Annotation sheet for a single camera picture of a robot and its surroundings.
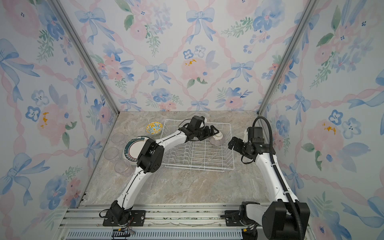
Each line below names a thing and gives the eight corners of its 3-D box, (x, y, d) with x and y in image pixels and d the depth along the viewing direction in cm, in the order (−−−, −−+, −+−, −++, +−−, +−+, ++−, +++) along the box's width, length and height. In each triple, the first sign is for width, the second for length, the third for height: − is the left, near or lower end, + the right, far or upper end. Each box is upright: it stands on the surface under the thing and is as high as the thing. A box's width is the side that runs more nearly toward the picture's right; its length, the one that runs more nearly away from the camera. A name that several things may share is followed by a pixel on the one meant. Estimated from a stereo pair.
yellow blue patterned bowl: (146, 135, 109) (144, 130, 105) (149, 126, 114) (147, 121, 110) (161, 135, 109) (160, 130, 105) (163, 126, 114) (161, 121, 110)
